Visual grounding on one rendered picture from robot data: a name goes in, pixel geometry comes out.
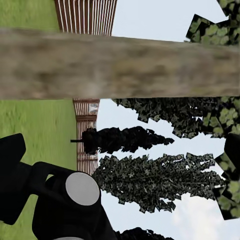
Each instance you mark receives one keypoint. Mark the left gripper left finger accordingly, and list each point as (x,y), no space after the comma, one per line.
(12,149)

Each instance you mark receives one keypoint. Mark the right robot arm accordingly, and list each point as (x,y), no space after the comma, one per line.
(68,205)

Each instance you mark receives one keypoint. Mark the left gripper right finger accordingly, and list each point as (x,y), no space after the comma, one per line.
(232,149)

